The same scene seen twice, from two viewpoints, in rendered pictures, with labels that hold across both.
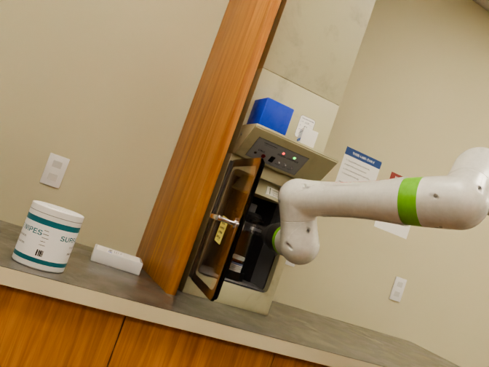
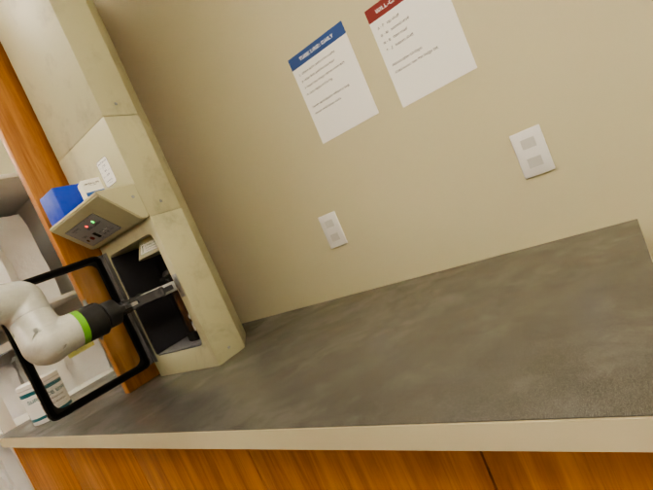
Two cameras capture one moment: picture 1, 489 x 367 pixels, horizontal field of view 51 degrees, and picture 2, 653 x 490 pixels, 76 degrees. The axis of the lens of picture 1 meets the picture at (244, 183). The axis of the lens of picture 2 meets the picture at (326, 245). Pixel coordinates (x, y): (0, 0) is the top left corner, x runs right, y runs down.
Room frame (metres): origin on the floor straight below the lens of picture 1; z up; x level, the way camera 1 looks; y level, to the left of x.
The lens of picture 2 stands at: (1.52, -1.46, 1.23)
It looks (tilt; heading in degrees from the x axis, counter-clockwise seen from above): 4 degrees down; 59
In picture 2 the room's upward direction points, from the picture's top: 23 degrees counter-clockwise
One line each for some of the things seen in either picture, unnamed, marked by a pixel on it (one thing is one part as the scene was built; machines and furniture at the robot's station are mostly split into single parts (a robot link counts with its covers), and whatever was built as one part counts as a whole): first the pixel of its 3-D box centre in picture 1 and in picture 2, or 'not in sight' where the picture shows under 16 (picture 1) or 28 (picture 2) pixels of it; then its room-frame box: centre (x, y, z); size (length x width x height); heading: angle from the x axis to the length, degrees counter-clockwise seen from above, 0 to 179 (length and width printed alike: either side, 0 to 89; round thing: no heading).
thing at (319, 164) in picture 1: (286, 156); (97, 223); (1.66, -0.10, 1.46); 0.32 x 0.11 x 0.10; 113
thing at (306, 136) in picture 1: (306, 139); (92, 192); (1.68, -0.14, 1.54); 0.05 x 0.05 x 0.06; 8
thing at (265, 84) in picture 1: (249, 191); (168, 246); (1.83, -0.03, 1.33); 0.32 x 0.25 x 0.77; 113
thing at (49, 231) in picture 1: (49, 236); (45, 397); (1.31, 0.42, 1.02); 0.13 x 0.13 x 0.15
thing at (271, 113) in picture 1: (270, 117); (68, 204); (1.62, -0.01, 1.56); 0.10 x 0.10 x 0.09; 23
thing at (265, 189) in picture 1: (259, 188); (162, 242); (1.81, -0.06, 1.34); 0.18 x 0.18 x 0.05
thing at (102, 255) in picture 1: (116, 259); not in sight; (1.71, 0.31, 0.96); 0.16 x 0.12 x 0.04; 104
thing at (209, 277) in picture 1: (224, 223); (76, 332); (1.49, 0.02, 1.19); 0.30 x 0.01 x 0.40; 16
